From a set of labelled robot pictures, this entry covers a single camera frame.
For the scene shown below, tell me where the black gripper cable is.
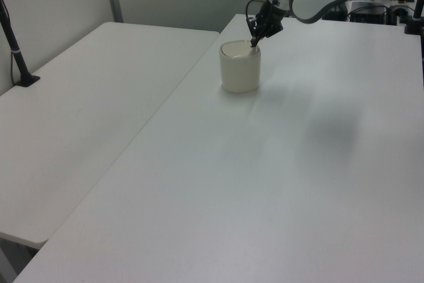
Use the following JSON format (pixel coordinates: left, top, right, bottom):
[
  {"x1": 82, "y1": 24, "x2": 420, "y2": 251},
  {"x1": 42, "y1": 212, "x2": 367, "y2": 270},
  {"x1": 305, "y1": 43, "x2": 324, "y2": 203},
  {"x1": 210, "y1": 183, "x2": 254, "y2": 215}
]
[{"x1": 244, "y1": 0, "x2": 266, "y2": 32}]

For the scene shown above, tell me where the black electronics box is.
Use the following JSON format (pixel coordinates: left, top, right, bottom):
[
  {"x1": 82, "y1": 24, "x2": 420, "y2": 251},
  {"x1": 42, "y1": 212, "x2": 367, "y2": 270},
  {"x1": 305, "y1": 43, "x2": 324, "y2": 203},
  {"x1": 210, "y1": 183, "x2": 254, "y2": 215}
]
[{"x1": 346, "y1": 0, "x2": 389, "y2": 25}]

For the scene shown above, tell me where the cream plastic trash bin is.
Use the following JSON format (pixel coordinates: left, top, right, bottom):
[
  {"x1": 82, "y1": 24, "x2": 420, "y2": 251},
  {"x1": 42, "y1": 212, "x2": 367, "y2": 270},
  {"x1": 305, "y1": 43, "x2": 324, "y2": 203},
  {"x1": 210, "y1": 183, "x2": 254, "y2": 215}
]
[{"x1": 219, "y1": 40, "x2": 263, "y2": 94}]

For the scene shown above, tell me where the white side table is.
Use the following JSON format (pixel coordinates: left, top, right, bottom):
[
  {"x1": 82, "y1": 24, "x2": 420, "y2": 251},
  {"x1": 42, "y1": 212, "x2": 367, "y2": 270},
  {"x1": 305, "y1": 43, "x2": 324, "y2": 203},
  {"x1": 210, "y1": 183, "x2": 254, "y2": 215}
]
[{"x1": 0, "y1": 21, "x2": 222, "y2": 245}]

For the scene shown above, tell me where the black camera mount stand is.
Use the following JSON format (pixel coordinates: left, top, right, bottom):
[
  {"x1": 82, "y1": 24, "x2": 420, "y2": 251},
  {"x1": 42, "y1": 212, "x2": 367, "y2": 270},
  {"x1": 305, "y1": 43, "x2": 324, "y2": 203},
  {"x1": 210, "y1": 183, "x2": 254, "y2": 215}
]
[
  {"x1": 0, "y1": 0, "x2": 42, "y2": 89},
  {"x1": 403, "y1": 0, "x2": 424, "y2": 36}
]

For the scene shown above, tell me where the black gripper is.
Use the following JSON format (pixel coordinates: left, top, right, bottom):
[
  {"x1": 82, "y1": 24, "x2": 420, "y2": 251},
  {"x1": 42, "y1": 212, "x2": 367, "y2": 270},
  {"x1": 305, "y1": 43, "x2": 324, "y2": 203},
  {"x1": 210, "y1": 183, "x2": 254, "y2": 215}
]
[{"x1": 249, "y1": 0, "x2": 287, "y2": 48}]

